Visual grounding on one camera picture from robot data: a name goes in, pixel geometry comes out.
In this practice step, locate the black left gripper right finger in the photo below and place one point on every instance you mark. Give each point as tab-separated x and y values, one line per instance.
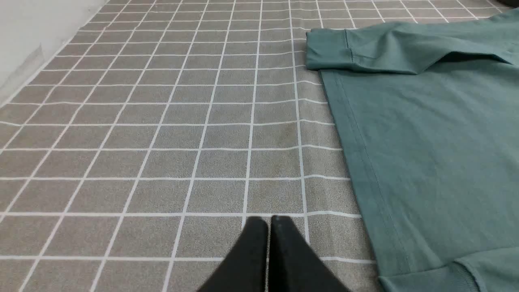
293	266

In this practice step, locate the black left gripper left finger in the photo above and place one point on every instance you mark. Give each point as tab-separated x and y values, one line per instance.
244	267

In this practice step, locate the green long sleeve shirt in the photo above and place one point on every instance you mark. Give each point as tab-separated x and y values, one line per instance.
427	115

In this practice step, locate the grey checkered tablecloth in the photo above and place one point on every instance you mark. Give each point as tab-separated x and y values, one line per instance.
131	161

